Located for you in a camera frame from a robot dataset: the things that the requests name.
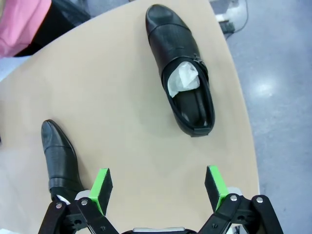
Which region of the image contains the black leather shoe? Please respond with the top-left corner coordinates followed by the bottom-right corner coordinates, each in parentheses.
top-left (145, 4), bottom-right (216, 138)
top-left (40, 119), bottom-right (85, 203)

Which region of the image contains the person in pink hoodie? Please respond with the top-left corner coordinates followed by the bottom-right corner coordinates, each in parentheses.
top-left (0, 0), bottom-right (92, 59)

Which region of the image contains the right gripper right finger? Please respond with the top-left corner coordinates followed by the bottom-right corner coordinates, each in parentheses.
top-left (195, 165), bottom-right (285, 234)

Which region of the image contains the white crumpled stuffing paper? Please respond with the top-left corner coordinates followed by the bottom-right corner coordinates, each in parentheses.
top-left (167, 60), bottom-right (201, 98)

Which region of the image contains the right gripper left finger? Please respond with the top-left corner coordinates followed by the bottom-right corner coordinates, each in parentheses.
top-left (39, 168), bottom-right (115, 234)

